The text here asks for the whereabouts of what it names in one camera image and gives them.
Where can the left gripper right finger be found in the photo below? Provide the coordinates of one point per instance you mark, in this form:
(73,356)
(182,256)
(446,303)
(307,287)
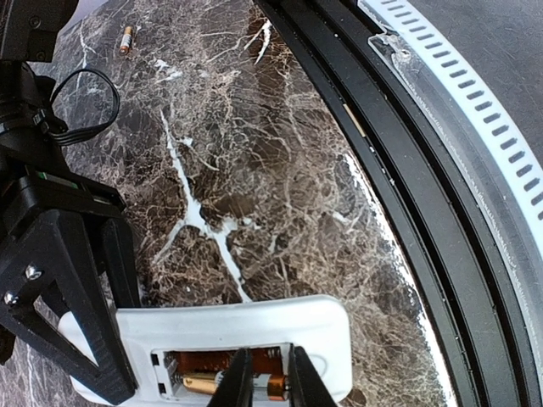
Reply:
(306,388)

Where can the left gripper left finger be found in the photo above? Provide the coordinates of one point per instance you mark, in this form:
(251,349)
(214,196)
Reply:
(231,377)

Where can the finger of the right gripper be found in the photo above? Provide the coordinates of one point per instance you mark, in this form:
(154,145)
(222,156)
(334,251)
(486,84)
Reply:
(119,260)
(56,250)

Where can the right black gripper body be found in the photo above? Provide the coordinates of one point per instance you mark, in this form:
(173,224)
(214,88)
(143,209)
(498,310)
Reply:
(28,191)

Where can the white remote control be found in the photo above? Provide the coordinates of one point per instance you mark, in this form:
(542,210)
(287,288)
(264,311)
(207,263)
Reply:
(153,337)

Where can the gold black AA battery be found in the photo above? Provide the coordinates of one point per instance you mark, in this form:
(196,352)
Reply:
(126,41)

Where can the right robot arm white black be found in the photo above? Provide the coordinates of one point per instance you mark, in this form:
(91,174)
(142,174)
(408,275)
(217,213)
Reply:
(31,133)

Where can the black front rail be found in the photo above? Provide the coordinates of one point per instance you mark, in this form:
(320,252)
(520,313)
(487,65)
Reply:
(476,258)

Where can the white slotted cable duct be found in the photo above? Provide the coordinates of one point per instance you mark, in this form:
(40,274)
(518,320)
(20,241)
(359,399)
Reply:
(492,122)

